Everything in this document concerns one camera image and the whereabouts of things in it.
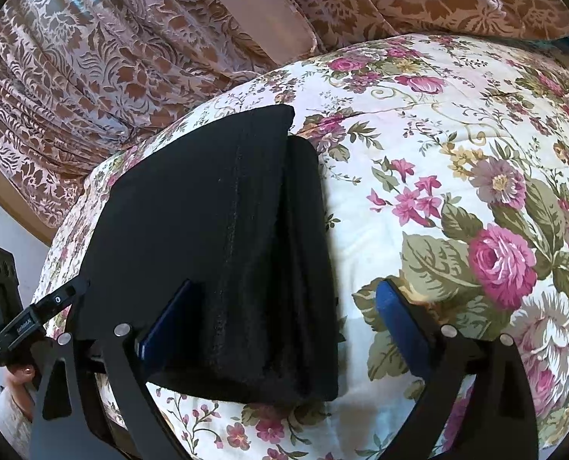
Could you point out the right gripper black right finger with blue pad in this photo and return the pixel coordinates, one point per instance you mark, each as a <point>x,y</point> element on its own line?
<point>499,421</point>

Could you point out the person's left hand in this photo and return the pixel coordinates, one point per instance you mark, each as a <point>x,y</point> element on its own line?
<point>16,378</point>

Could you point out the wooden bed frame edge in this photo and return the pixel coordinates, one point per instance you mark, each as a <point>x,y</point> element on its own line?
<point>15,206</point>

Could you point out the brown pink damask bedspread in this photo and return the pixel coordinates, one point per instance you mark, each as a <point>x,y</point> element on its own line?
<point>81,80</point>

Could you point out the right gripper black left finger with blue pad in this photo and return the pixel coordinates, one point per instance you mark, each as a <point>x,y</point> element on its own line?
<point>70,421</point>

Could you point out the black pants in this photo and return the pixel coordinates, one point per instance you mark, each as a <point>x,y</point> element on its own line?
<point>222,233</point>

